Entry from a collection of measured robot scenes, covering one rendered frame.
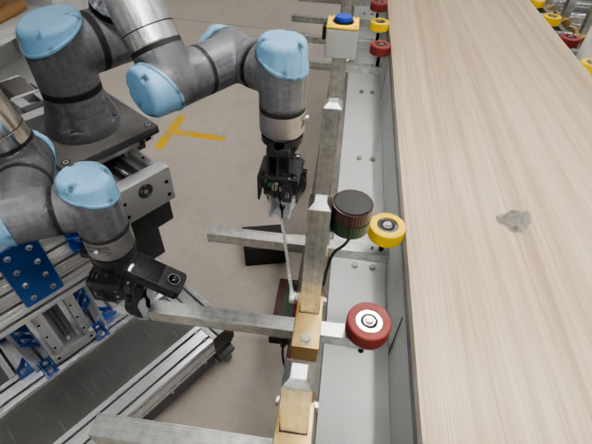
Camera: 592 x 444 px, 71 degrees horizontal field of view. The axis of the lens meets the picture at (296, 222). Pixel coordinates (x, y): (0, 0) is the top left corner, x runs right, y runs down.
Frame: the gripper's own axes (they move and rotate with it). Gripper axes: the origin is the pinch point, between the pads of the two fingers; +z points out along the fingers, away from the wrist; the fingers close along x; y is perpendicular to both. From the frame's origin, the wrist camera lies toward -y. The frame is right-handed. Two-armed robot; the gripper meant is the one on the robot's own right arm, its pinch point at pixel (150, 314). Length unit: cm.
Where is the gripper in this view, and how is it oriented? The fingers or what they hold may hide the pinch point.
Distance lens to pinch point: 90.2
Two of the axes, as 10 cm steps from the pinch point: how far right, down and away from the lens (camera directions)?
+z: -0.3, 7.1, 7.1
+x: -1.3, 7.0, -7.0
